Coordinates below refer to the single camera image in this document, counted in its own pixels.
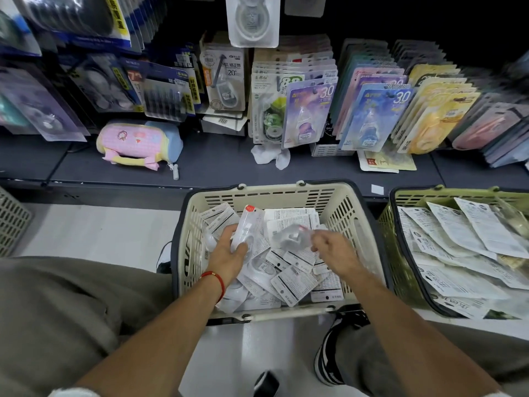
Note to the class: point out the person's left hand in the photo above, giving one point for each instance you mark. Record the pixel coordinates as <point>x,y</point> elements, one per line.
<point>223,260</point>

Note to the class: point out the person's right hand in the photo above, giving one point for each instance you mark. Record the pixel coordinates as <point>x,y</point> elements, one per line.
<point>337,252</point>

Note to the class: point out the person's left thumb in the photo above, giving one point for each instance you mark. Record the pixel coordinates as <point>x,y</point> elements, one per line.
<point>243,255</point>

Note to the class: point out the person's right fingers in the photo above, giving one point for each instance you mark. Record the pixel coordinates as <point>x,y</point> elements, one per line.
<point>320,240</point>

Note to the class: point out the clear blister tape packet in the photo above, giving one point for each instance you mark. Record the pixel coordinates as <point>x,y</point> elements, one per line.
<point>294,237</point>

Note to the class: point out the white blister packet red tab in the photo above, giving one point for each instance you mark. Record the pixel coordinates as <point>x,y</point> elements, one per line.
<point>249,227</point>

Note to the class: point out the person's left forearm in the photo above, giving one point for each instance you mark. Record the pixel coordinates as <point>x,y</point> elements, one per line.
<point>157,339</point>

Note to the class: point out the person's right forearm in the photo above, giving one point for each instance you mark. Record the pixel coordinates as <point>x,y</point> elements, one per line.
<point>409,334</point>

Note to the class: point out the beige shopping basket dark rim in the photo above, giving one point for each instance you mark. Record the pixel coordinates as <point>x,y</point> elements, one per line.
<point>194,243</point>

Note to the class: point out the green shopping basket dark rim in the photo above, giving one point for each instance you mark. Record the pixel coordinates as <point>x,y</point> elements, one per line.
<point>392,252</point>

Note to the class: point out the small white sticker label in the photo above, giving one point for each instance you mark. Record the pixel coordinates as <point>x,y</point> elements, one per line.
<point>377,189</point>

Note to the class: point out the small white lattice tray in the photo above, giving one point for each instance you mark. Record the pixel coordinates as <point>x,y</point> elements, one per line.
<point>328,150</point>

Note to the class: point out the dark grey display shelf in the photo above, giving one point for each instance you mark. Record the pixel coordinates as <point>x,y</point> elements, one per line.
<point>223,161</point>

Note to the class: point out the crumpled white paper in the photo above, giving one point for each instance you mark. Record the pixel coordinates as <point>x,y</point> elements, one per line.
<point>268,155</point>

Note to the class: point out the loose yellow-white card packet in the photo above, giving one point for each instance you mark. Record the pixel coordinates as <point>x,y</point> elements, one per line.
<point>388,162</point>

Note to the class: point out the black white striped shoe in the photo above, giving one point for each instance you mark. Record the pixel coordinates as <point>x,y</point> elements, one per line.
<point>328,351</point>

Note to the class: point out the row of purple correction-tape packets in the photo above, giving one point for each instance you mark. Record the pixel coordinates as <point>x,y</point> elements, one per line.
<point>308,115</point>

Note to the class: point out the row of blue correction-tape packets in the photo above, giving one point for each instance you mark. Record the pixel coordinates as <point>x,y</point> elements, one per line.
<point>378,115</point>

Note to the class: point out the pile of large white-backed packets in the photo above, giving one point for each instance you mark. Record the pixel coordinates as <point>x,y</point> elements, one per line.
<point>458,252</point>

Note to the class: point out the row of green correction-tape packets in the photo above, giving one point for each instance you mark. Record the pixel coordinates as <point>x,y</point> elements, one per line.
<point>268,107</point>

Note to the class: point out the pink checked pencil case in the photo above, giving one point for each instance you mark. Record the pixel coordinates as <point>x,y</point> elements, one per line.
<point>132,144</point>

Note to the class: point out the row of yellow correction-tape packets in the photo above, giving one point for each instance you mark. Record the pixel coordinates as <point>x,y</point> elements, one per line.
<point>438,119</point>

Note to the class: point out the stack of white correction-tape packets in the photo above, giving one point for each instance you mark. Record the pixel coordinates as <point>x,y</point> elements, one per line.
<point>225,82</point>

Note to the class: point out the blue card refill packet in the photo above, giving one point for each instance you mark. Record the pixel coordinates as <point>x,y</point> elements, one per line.
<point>167,92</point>

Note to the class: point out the person's right trouser leg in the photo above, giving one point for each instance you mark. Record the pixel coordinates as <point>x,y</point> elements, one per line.
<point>475,351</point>

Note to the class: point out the person's trouser leg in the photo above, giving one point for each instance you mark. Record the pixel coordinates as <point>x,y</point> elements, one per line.
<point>475,351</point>
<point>58,318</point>

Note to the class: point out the person's left trouser leg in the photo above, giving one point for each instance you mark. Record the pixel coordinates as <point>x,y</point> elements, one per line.
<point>58,318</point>

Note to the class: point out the row of pink correction-tape packets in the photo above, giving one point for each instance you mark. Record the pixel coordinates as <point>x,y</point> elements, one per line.
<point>491,128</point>

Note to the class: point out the row of dark packets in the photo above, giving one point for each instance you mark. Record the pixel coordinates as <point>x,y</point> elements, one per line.
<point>417,53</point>

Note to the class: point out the blue card round-tape packet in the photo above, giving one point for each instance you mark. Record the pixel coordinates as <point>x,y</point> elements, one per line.
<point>103,84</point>

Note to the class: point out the hanging white round-tape blister packet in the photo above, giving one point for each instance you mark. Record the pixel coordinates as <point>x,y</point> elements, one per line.
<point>253,18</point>

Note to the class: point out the grey plastic lattice basket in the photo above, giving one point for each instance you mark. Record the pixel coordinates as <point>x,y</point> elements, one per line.
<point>11,221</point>

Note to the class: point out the hanging clear blister packet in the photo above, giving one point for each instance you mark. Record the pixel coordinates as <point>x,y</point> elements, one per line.
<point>305,4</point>

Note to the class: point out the row of clear blister packets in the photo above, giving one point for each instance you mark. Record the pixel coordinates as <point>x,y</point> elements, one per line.
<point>37,107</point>

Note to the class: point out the row of blue-edged hanging packets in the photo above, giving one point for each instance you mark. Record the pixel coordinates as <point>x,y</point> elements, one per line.
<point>74,20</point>

